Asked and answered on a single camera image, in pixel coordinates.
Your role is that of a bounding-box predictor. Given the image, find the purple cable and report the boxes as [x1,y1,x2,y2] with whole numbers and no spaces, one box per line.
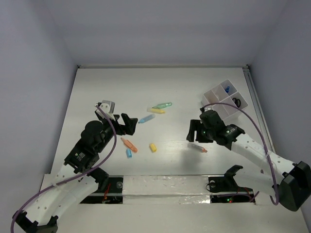
[11,104,117,233]
[201,102,279,206]

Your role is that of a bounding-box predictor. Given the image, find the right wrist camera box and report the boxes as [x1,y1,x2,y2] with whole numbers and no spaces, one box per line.
[200,107,213,113]

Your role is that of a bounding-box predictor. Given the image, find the yellow highlighter pen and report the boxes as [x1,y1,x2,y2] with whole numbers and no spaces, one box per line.
[147,108,166,114]

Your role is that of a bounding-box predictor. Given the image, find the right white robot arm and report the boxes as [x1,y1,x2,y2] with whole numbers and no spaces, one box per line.
[187,110,311,212]

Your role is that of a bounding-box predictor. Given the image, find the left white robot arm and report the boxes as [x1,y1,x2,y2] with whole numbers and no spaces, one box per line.
[10,109,138,233]

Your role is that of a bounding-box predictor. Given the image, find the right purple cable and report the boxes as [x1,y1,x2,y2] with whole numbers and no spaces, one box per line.
[201,102,279,206]

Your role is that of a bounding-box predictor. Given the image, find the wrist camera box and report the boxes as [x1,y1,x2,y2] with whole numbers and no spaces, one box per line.
[200,107,213,113]
[95,100,115,120]

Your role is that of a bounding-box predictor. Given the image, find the black scissors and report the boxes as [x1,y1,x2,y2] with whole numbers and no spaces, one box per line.
[232,98,242,108]

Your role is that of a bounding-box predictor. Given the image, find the grey orange-tipped marker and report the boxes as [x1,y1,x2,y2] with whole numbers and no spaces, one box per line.
[188,143,207,153]

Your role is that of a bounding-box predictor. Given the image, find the blue pen cap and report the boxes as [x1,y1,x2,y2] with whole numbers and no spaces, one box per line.
[126,149,132,158]

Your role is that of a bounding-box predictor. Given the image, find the green highlighter pen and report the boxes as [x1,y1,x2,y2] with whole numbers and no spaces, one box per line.
[153,102,172,109]

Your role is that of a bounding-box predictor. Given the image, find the white four-compartment organizer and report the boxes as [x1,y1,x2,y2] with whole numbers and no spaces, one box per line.
[201,79,248,124]

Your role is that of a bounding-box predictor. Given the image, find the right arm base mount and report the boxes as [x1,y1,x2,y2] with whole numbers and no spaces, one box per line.
[206,165,256,203]

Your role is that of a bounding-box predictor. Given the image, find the yellow pen cap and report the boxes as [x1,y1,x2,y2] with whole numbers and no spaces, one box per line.
[149,143,157,152]

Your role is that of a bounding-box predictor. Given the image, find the blue highlighter pen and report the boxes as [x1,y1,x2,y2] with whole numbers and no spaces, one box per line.
[138,114,156,124]

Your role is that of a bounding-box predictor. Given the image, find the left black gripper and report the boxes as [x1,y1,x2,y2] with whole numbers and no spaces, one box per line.
[96,113,138,152]

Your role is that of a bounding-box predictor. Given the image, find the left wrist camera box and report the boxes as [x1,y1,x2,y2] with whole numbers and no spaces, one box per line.
[95,100,115,120]

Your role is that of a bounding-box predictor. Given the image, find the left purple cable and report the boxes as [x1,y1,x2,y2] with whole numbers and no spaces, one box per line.
[11,104,117,233]

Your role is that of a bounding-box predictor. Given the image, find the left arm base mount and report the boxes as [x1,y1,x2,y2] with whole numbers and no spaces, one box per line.
[80,176,123,204]

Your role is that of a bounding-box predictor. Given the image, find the orange highlighter pen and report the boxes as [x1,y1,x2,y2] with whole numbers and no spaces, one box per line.
[121,137,138,153]

